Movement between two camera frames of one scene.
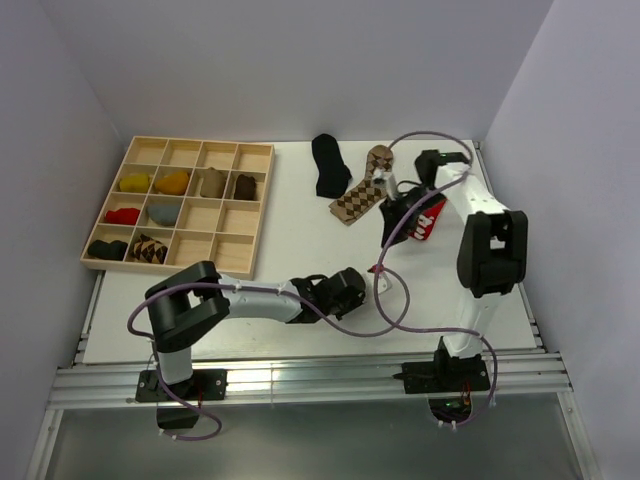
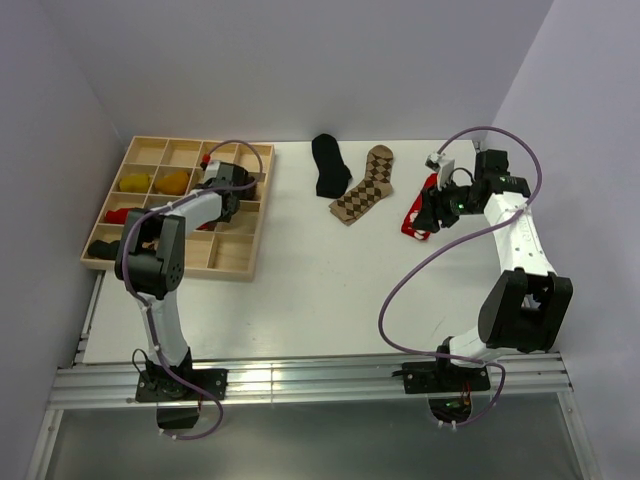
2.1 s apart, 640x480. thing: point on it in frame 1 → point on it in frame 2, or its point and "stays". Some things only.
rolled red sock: [122, 216] stays
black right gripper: [391, 211] → [433, 209]
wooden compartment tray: [180, 201] stays
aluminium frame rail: [301, 380] stays
